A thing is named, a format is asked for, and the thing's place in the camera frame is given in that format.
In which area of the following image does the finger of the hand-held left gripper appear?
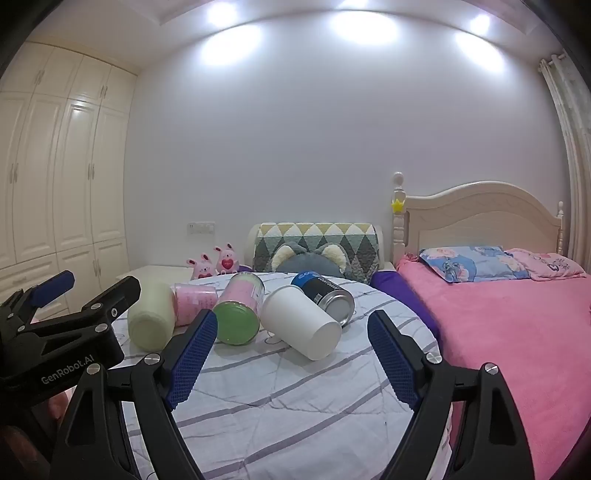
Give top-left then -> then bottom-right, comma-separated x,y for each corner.
81,275 -> 142,329
0,270 -> 76,324

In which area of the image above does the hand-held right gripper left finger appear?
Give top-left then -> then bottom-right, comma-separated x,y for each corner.
51,309 -> 219,480

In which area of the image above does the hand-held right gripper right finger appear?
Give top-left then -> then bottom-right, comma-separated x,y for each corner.
368,309 -> 536,480

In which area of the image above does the white paper cup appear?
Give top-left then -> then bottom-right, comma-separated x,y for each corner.
261,285 -> 343,361

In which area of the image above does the pale yellow cup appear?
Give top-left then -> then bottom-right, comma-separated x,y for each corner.
127,282 -> 177,352

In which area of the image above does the pink cup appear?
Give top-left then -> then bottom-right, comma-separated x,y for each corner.
172,284 -> 219,328

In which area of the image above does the white nightstand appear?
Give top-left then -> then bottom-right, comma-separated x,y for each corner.
128,264 -> 195,298

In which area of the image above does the green lidded pink can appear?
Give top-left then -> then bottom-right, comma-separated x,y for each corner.
212,272 -> 266,346

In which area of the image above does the purple bed sheet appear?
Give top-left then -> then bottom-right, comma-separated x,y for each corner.
371,270 -> 442,343

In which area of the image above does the small pink bunny plush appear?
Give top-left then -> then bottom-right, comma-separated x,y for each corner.
186,253 -> 214,280

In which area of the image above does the black and blue can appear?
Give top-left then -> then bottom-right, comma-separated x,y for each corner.
291,271 -> 356,329

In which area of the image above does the pink bunny plush with heart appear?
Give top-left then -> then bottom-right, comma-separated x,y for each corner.
213,243 -> 236,276

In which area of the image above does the white striped bed sheet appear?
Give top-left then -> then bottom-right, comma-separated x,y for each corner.
110,271 -> 454,480

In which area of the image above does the cream wardrobe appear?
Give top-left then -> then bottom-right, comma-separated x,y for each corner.
0,41 -> 140,321

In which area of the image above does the pink fleece blanket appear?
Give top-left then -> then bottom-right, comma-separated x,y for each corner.
396,255 -> 591,480

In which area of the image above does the triangle patterned knitted cover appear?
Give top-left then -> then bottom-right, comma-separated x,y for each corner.
252,222 -> 380,285

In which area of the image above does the blue floral pillow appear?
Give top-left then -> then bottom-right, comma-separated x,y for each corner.
418,245 -> 532,284

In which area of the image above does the grey cat-ear plush pillow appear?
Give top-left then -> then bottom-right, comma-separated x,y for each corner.
270,243 -> 348,280

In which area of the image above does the cream wooden headboard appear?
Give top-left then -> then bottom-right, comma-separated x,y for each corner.
391,171 -> 568,267

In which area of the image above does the pink printed pillow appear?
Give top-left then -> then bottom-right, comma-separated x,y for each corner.
505,248 -> 587,282

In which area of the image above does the cream curtain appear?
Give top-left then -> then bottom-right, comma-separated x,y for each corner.
537,50 -> 591,278

